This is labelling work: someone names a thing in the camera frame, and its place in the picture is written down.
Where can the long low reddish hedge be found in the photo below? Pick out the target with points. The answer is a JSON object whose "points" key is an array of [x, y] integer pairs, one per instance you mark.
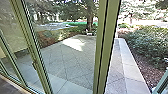
{"points": [[56, 35]]}

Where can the dark tree trunk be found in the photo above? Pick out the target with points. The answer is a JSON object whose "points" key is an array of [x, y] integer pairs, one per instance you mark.
{"points": [[89, 16]]}

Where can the green hedge bush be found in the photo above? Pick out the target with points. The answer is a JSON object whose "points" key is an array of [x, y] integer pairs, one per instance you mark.
{"points": [[150, 43]]}

